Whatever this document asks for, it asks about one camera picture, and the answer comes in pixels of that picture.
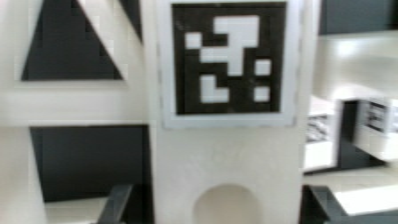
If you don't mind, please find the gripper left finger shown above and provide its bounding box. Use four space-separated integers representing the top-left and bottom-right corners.
94 184 155 224

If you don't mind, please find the white cross brace piece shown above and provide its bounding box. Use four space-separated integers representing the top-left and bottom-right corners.
0 0 148 127

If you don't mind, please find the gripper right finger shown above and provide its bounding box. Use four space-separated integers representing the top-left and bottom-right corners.
301 185 398 224

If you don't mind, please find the white long side rail back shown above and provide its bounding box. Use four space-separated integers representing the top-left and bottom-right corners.
141 0 320 224

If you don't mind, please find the white front fence rail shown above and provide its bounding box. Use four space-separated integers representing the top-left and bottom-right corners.
45 167 398 224

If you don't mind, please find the white chair leg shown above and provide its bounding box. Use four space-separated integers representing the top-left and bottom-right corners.
356 98 398 162
304 114 336 172

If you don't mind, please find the white long side rail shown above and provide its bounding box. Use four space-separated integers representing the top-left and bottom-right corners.
141 0 320 224
0 127 46 224

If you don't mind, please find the white long side rail front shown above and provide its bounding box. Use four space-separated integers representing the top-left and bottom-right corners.
0 127 46 224

